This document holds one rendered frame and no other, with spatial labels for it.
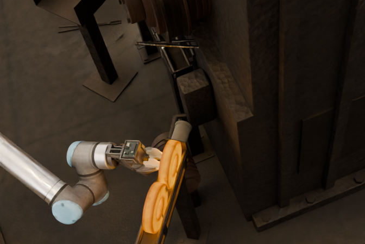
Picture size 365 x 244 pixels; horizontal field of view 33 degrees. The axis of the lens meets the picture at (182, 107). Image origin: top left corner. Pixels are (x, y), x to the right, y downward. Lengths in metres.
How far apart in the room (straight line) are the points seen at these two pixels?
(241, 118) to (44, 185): 0.68
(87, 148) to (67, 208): 0.21
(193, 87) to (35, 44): 1.48
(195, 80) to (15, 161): 0.65
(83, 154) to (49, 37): 1.36
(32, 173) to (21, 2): 1.66
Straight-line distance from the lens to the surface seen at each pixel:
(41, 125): 3.06
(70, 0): 2.64
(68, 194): 2.06
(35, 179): 2.07
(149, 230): 1.90
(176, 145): 1.96
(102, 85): 3.07
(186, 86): 2.03
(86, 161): 2.08
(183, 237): 2.65
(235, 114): 1.88
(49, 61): 3.25
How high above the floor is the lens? 2.50
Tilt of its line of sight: 59 degrees down
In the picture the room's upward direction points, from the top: 14 degrees counter-clockwise
